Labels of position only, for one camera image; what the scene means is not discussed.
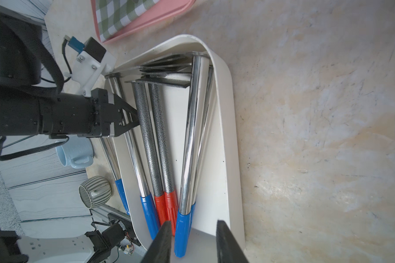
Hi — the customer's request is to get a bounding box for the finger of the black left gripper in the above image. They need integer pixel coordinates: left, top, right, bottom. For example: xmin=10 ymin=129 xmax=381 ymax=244
xmin=114 ymin=94 xmax=139 ymax=137

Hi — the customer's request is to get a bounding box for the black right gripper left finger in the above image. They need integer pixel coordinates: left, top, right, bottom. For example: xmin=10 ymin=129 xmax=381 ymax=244
xmin=141 ymin=221 xmax=172 ymax=263

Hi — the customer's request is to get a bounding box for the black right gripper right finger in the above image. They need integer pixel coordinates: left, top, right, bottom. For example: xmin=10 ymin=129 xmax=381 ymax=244
xmin=216 ymin=220 xmax=249 ymax=263

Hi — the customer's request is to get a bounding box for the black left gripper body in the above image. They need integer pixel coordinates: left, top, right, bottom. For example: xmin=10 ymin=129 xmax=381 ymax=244
xmin=38 ymin=88 xmax=116 ymax=138

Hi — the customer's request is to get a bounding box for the grey hoe red handle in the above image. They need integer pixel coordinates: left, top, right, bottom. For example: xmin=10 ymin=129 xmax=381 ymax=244
xmin=144 ymin=77 xmax=178 ymax=236
xmin=130 ymin=78 xmax=189 ymax=224

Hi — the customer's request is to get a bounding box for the steel hoe blue handle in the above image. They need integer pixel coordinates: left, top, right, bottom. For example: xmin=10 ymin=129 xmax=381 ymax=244
xmin=100 ymin=137 xmax=130 ymax=215
xmin=148 ymin=52 xmax=212 ymax=258
xmin=141 ymin=64 xmax=215 ymax=227
xmin=104 ymin=73 xmax=161 ymax=240

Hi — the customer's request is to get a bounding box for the cream storage box tray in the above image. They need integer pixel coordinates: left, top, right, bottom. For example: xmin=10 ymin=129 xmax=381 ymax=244
xmin=114 ymin=35 xmax=245 ymax=263

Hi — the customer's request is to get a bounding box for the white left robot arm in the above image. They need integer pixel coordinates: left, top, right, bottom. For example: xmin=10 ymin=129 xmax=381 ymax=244
xmin=0 ymin=6 xmax=139 ymax=161

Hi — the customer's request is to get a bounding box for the blue round cup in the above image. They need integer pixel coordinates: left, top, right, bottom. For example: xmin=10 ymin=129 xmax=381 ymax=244
xmin=56 ymin=136 xmax=94 ymax=169

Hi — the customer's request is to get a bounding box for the grey ribbed ceramic cup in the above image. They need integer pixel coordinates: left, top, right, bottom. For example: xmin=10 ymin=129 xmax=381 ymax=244
xmin=79 ymin=176 xmax=113 ymax=209

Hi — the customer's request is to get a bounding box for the green checkered cloth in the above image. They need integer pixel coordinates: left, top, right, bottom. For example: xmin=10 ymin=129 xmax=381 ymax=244
xmin=92 ymin=0 xmax=159 ymax=42

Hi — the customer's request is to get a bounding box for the pink tray under cloth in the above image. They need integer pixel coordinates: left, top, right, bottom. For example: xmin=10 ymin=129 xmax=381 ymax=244
xmin=92 ymin=0 xmax=194 ymax=43

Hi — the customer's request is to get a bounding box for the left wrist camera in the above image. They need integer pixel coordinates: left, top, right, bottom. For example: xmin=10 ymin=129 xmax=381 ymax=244
xmin=62 ymin=36 xmax=116 ymax=98

